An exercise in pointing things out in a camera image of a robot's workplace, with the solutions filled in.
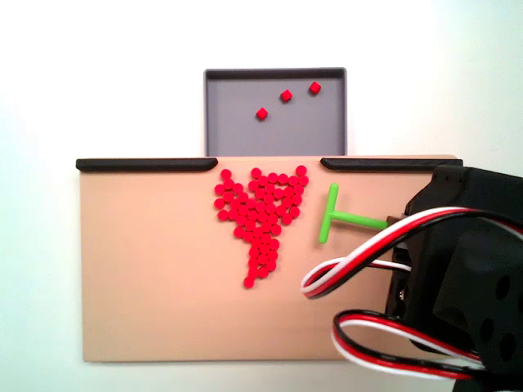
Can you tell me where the red white black servo cable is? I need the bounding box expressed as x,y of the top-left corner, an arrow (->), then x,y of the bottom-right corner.
332,309 -> 489,381
300,206 -> 523,302

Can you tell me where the beige flat work board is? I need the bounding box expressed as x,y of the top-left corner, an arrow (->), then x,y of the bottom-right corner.
79,154 -> 458,363

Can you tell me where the grey square tray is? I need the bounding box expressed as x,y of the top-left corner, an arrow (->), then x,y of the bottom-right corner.
203,66 -> 349,158

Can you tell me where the green T-shaped pusher tool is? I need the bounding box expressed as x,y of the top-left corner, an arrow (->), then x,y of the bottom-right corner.
316,182 -> 390,246

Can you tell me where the long black rail bar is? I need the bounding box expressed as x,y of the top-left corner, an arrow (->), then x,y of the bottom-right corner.
75,158 -> 219,173
320,157 -> 464,172

